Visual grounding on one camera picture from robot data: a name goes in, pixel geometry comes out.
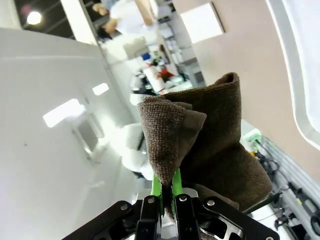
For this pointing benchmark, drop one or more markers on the green white power strip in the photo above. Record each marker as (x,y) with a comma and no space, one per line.
(253,138)

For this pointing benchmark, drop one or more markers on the brown cloth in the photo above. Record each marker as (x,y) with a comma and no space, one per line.
(215,130)

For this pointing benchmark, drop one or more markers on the green right gripper left finger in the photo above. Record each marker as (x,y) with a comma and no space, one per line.
(150,215)

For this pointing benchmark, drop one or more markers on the background person in white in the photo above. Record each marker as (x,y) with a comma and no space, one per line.
(132,17)

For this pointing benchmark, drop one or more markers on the green right gripper right finger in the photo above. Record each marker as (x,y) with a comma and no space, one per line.
(190,220)

